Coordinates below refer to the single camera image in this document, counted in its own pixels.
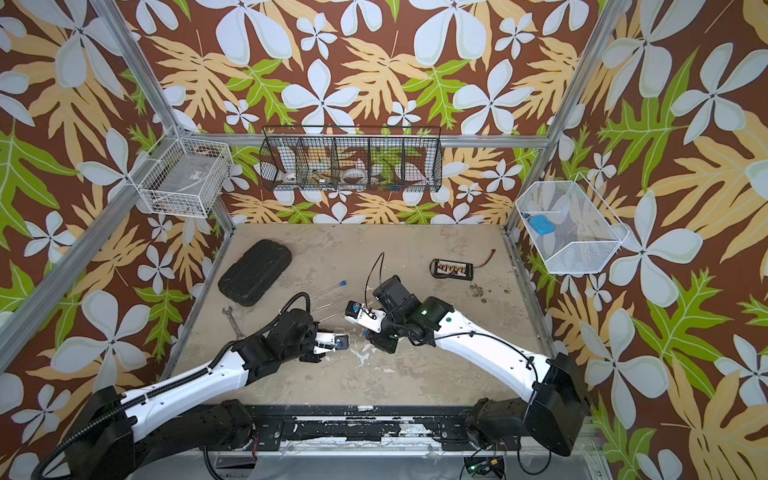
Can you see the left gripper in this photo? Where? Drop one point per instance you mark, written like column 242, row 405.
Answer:
column 315, row 356

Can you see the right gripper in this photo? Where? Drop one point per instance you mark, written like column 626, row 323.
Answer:
column 378, row 340

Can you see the clear test tube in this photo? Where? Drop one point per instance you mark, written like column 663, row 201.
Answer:
column 325, row 292
column 334, row 303

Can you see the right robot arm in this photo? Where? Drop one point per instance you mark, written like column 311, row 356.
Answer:
column 550, row 402

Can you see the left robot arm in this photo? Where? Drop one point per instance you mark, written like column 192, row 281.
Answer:
column 118, row 433

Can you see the metal wrench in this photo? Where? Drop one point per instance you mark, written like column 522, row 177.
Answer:
column 228, row 313

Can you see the black tool case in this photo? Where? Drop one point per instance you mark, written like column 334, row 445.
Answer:
column 250, row 277

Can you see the blue item in basket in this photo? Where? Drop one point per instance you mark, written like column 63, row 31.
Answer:
column 541, row 225

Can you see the white mesh basket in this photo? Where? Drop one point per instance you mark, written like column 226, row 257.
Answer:
column 588, row 231

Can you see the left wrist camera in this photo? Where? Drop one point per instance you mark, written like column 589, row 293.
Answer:
column 328, row 342

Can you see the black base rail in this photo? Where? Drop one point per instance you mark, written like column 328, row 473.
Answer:
column 450, row 428

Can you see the black wire basket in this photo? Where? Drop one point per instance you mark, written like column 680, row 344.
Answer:
column 325, row 158

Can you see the white wire basket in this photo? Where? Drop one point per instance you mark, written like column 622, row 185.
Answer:
column 184, row 176

